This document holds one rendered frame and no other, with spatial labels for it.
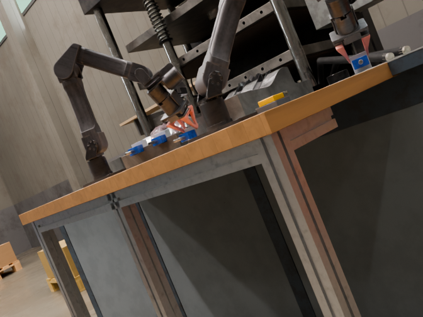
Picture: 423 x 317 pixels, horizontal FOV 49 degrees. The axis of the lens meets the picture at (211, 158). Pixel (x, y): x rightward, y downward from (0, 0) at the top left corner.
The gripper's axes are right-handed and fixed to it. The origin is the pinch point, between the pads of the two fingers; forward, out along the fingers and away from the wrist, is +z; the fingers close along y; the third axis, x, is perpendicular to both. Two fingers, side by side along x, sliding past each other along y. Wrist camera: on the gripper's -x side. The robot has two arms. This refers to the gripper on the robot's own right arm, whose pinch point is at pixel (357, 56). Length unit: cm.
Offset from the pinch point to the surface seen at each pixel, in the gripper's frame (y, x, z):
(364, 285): 22, 37, 53
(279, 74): 27.1, -29.4, 9.1
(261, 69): 43, -89, 31
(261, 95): 33.4, -13.8, 6.2
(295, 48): 22, -75, 22
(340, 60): 6, -46, 22
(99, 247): 139, -21, 50
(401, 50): -14.8, -26.8, 18.5
